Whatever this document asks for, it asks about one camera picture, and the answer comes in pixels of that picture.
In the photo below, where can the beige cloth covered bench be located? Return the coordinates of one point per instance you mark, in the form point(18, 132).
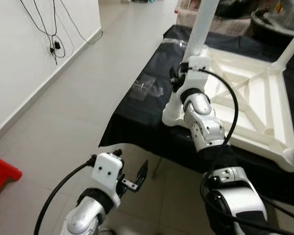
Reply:
point(210, 22)

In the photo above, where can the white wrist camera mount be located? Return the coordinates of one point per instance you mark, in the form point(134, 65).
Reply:
point(107, 171)
point(198, 62)

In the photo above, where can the small black plug adapter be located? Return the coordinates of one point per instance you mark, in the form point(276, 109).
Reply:
point(57, 46)

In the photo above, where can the red plastic stool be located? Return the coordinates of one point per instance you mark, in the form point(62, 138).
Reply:
point(2, 176)

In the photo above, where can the black tablecloth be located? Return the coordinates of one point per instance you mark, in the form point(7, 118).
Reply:
point(137, 127)

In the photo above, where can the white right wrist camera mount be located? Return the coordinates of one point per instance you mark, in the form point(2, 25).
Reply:
point(198, 62)

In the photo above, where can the crumpled clear plastic film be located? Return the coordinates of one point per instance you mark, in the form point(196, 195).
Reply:
point(175, 44)
point(147, 88)

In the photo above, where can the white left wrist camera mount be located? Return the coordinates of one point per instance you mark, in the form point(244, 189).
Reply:
point(107, 171)

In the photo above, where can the white ribbed plastic table top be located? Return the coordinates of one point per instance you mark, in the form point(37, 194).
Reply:
point(264, 122)

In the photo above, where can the clear plastic storage box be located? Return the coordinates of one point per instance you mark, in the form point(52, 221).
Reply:
point(289, 10)

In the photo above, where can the black bag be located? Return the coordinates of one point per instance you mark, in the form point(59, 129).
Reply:
point(235, 7)

